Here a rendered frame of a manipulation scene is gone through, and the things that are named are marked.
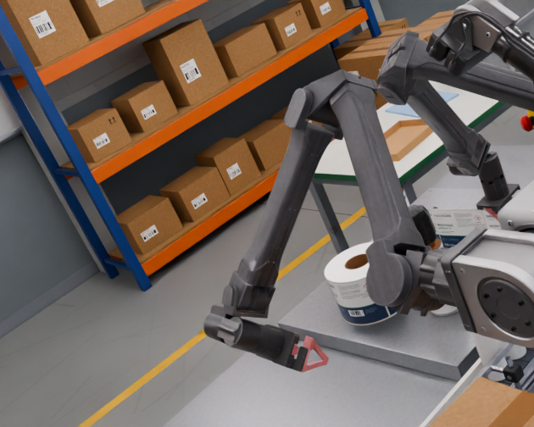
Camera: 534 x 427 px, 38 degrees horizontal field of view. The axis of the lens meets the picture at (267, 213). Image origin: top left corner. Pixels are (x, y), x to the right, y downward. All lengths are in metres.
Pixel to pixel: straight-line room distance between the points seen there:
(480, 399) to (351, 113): 0.53
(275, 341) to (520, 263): 0.64
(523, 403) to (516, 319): 0.39
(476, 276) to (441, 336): 1.02
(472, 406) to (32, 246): 4.82
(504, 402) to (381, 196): 0.42
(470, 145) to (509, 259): 0.83
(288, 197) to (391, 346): 0.77
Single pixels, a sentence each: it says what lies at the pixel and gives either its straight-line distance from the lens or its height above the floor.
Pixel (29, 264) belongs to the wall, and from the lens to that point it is 5.95.
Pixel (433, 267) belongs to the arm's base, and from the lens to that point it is 1.09.
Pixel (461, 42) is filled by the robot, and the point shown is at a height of 1.70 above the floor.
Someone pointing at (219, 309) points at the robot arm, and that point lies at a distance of 1.53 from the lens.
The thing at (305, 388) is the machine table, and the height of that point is 0.83.
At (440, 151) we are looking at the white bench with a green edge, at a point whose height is 0.78.
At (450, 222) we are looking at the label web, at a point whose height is 1.02.
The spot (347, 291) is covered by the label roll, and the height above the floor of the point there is 0.99.
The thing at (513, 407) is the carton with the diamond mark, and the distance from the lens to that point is 1.38.
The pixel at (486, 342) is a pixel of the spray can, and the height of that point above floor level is 0.99.
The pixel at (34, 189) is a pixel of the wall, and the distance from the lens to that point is 5.90.
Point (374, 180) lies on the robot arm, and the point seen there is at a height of 1.56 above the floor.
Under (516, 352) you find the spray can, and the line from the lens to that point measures 1.85.
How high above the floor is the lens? 2.00
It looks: 21 degrees down
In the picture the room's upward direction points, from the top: 25 degrees counter-clockwise
